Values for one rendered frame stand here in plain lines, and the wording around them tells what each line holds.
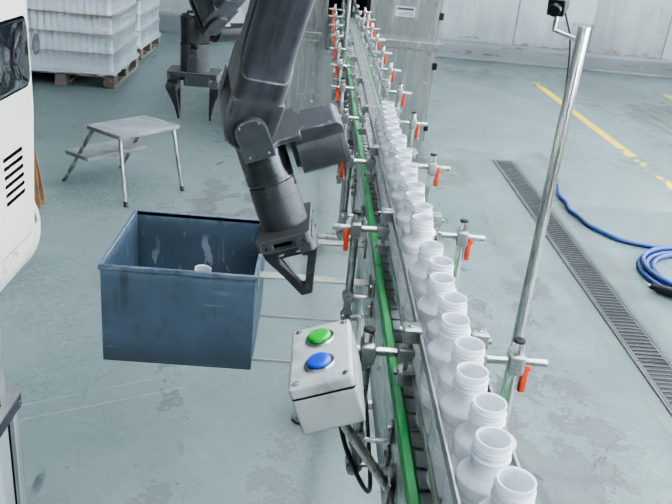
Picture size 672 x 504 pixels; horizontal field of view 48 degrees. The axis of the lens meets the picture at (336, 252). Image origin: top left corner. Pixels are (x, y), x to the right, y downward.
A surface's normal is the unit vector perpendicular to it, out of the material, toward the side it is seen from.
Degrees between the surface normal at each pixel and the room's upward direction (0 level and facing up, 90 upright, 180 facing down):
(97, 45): 90
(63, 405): 0
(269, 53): 106
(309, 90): 90
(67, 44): 90
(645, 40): 90
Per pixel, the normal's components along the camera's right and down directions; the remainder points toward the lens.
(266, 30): 0.15, 0.73
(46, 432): 0.09, -0.91
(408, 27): 0.01, 0.40
